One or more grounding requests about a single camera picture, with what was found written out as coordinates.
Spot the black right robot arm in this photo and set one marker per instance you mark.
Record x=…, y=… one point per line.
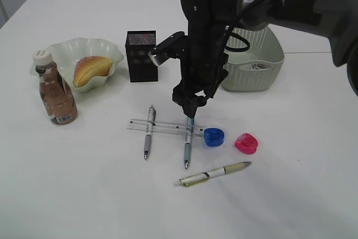
x=210, y=23

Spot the grey grip ballpoint pen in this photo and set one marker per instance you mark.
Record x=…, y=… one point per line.
x=149, y=131

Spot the clear plastic ruler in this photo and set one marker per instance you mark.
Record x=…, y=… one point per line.
x=165, y=128

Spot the pale green wavy plate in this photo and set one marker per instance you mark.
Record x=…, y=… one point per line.
x=68, y=53

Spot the pink pencil sharpener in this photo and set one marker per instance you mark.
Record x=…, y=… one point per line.
x=246, y=143

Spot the brown Nescafe coffee bottle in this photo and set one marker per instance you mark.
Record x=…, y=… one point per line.
x=55, y=93

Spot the black mesh pen holder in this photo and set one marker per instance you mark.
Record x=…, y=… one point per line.
x=138, y=45

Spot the blue grip ballpoint pen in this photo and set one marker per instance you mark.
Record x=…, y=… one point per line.
x=188, y=142

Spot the light green woven basket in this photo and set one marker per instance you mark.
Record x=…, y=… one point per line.
x=264, y=48

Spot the white beige ballpoint pen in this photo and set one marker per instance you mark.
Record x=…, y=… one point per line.
x=205, y=176

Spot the bread bun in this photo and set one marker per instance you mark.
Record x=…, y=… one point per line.
x=89, y=67

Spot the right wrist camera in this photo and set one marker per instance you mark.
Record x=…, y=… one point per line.
x=172, y=47

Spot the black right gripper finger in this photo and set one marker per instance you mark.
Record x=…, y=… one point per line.
x=190, y=105

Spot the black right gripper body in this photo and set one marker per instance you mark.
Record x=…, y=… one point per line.
x=198, y=83

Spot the paper piece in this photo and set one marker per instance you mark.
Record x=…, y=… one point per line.
x=258, y=66

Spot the blue pencil sharpener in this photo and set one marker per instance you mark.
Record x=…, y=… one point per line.
x=214, y=137

